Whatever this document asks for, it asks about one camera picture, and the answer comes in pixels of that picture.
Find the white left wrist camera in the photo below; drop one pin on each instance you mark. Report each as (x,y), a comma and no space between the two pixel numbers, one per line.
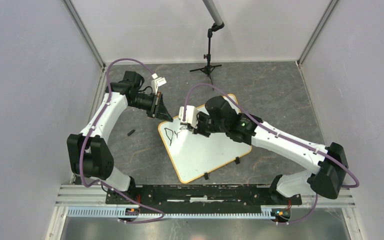
(156,82)

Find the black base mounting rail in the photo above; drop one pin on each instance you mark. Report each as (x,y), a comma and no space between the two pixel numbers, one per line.
(208,198)

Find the black marker cap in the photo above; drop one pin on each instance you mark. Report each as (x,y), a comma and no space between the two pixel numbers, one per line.
(131,132)

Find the yellow framed whiteboard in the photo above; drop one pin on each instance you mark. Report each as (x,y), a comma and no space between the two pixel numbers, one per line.
(194,155)

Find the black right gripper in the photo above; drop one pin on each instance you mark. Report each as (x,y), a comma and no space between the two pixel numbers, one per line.
(199,130)

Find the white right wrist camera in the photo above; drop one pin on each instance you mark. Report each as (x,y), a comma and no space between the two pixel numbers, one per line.
(188,116)

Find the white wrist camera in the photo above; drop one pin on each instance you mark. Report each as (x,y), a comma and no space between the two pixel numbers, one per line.
(188,116)
(156,82)

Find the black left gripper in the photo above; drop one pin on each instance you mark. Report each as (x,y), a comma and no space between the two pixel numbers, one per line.
(158,109)

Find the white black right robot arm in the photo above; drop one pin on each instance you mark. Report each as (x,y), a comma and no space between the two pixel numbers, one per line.
(325,166)

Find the grey overhead pole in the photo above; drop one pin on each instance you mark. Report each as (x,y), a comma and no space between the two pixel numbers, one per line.
(213,11)

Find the black camera tripod stand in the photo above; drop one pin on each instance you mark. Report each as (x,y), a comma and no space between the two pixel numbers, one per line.
(209,68)

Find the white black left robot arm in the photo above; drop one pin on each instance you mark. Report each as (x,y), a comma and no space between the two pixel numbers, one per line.
(88,152)

